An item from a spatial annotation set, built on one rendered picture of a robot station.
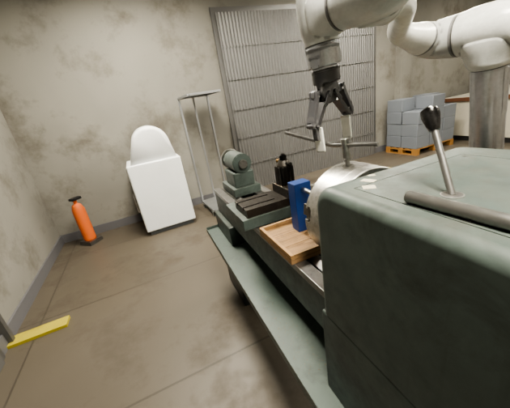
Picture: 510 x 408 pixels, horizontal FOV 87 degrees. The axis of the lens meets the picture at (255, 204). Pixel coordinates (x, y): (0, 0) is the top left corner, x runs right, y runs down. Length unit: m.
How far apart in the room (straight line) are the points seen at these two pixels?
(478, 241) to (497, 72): 0.82
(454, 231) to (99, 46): 4.31
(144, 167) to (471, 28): 3.22
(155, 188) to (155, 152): 0.45
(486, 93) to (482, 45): 0.15
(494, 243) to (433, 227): 0.07
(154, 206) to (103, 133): 1.28
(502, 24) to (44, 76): 4.26
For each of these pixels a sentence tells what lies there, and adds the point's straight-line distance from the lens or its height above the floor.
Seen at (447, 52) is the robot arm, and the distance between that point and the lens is 1.21.
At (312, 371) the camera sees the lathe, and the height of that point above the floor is 0.54.
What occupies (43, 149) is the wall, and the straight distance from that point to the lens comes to 4.47.
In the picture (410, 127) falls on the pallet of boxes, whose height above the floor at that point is 0.53.
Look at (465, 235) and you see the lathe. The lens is 0.46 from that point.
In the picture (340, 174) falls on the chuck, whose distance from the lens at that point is 0.83.
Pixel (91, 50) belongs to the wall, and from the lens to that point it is 4.43.
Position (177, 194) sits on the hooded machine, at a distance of 3.73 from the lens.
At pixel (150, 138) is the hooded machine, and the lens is 3.63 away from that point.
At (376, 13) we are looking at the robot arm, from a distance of 0.71.
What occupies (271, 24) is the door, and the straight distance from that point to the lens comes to 5.02.
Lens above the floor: 1.46
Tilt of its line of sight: 21 degrees down
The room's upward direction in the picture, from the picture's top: 10 degrees counter-clockwise
